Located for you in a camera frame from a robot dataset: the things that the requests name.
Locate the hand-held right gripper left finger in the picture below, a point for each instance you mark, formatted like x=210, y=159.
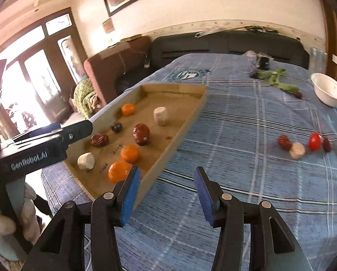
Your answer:
x=130, y=196

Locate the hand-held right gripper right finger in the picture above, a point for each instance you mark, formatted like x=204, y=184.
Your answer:
x=205, y=196

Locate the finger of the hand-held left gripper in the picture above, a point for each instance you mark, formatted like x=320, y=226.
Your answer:
x=44, y=127
x=75, y=132

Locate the dark red wrinkled date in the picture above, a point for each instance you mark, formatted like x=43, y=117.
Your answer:
x=100, y=140

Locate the round orange mandarin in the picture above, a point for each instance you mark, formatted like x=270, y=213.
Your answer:
x=117, y=171

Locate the white square puffed cake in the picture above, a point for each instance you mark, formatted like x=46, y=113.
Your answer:
x=86, y=161

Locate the dark purple plum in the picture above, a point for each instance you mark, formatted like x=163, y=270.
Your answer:
x=116, y=127

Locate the orange mandarin with pale patches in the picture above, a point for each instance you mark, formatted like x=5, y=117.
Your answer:
x=129, y=153

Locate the small orange kumquat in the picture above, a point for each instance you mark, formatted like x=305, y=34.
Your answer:
x=128, y=109

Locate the large glossy red date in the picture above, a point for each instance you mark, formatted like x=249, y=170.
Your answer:
x=141, y=134

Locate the beige smooth cylinder cake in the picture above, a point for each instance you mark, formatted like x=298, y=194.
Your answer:
x=160, y=115

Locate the shallow cardboard box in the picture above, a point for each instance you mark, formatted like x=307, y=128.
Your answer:
x=174, y=96

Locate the person's left hand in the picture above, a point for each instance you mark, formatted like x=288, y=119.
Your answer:
x=30, y=223

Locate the green knitted blanket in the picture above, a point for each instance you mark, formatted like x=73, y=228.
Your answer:
x=85, y=96

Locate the blue plaid bedsheet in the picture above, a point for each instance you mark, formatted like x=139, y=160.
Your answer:
x=242, y=175

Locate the wooden glass door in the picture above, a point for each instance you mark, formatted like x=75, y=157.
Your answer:
x=38, y=70

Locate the brown armchair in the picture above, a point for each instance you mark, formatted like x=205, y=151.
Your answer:
x=106, y=67

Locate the beige ridged round cake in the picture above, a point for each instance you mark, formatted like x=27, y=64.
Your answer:
x=297, y=150

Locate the red cherry tomato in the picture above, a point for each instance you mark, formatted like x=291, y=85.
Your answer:
x=315, y=141

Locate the small dark brown date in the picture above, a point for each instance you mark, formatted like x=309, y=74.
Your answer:
x=327, y=144

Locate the green cloth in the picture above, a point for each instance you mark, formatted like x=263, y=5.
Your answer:
x=275, y=80

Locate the small dark red date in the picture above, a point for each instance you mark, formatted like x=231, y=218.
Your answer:
x=298, y=94

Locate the black padded headboard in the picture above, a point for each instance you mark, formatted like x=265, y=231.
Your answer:
x=227, y=46

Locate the white enamel bowl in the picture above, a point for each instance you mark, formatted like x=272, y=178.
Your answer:
x=328, y=89

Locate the clear plastic container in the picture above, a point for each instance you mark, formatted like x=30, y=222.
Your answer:
x=317, y=58

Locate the small wall plaque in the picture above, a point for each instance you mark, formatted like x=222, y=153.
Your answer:
x=108, y=25

